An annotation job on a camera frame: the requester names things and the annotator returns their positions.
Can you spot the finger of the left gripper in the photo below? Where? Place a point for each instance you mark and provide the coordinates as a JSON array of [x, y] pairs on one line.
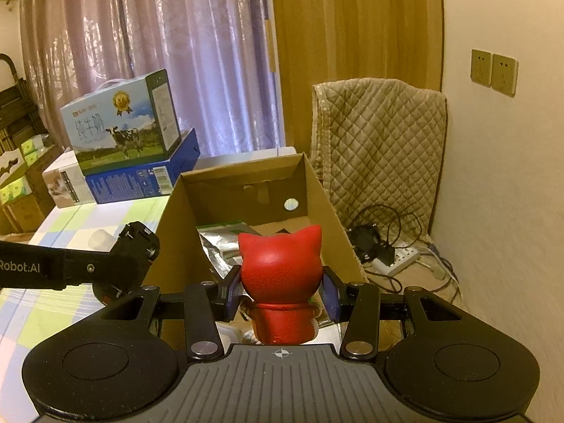
[[89, 267]]

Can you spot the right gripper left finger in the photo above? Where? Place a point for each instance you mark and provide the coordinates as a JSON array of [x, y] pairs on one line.
[[205, 304]]

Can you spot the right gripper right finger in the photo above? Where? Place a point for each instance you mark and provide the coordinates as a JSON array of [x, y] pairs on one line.
[[358, 305]]

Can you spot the clear plastic cup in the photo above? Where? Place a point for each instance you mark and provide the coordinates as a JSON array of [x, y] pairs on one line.
[[101, 240]]

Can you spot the silver green foil pouch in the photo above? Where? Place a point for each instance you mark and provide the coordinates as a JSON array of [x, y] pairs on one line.
[[221, 245]]

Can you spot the red cat figurine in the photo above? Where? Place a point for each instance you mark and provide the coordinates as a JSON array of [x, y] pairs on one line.
[[281, 273]]

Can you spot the white square night light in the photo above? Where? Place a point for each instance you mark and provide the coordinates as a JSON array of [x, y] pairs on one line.
[[237, 333]]

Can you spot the stacked cardboard boxes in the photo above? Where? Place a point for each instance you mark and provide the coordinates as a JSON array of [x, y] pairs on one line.
[[29, 201]]

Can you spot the white power strip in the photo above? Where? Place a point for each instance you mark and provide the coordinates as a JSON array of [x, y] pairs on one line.
[[404, 257]]

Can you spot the beige white product box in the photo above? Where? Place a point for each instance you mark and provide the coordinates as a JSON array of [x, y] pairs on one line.
[[66, 183]]

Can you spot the tissue display box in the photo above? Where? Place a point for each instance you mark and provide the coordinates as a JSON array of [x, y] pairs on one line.
[[15, 163]]

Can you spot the blue flat carton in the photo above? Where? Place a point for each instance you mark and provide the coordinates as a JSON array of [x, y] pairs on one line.
[[146, 180]]

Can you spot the large cardboard box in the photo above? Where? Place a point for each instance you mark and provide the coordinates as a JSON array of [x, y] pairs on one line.
[[273, 196]]

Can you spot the black folding trolley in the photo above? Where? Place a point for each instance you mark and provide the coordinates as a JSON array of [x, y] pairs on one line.
[[19, 112]]

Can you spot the milk carton gift box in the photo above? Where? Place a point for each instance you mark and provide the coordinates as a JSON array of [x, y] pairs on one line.
[[123, 123]]

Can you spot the quilted beige chair cover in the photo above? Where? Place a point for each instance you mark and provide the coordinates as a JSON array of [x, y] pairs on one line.
[[378, 141]]

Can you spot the purple curtain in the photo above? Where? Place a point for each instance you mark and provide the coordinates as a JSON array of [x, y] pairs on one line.
[[214, 51]]

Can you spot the black charger with cables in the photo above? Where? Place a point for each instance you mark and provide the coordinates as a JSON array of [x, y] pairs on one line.
[[378, 229]]

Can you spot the wall socket plate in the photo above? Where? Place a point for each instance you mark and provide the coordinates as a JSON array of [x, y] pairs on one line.
[[480, 68], [504, 74]]

